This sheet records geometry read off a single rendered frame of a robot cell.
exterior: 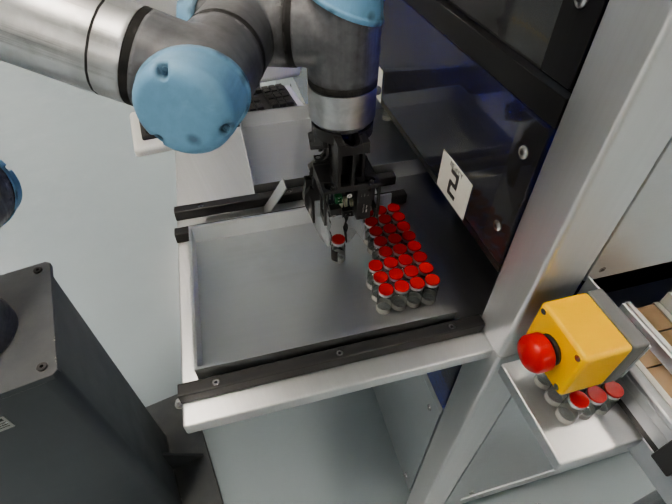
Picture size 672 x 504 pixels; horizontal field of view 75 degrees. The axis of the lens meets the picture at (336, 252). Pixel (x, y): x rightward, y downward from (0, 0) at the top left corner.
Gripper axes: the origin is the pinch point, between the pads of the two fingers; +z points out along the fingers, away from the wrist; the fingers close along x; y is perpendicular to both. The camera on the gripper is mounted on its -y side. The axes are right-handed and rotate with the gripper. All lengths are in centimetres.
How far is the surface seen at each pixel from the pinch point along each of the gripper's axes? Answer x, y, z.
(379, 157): 15.2, -24.5, 5.1
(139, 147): -35, -54, 13
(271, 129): -4.2, -40.6, 5.2
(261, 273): -12.0, 0.5, 5.2
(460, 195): 15.5, 5.8, -8.6
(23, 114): -138, -248, 94
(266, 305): -12.2, 6.7, 5.2
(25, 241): -111, -124, 94
